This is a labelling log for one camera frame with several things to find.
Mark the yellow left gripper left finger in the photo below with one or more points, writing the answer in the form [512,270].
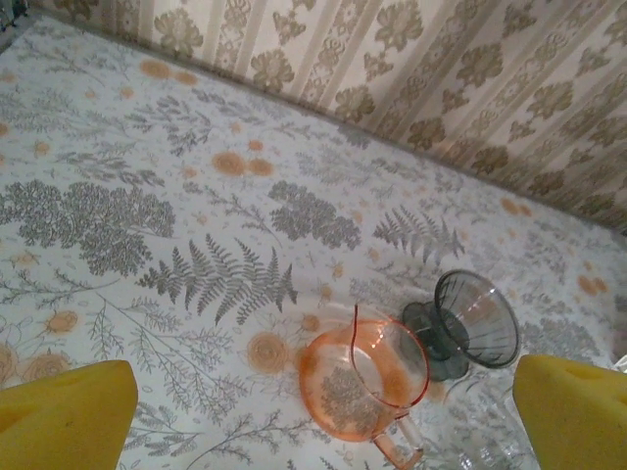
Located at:
[59,421]

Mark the grey plastic coffee dripper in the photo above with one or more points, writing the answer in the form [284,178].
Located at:
[485,318]

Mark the clear glass carafe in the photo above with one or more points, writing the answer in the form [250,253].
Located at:
[485,431]

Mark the floral patterned tablecloth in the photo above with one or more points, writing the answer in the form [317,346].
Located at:
[196,196]

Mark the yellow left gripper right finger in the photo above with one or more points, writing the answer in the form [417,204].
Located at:
[573,421]

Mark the orange glass carafe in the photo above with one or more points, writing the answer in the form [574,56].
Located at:
[343,391]

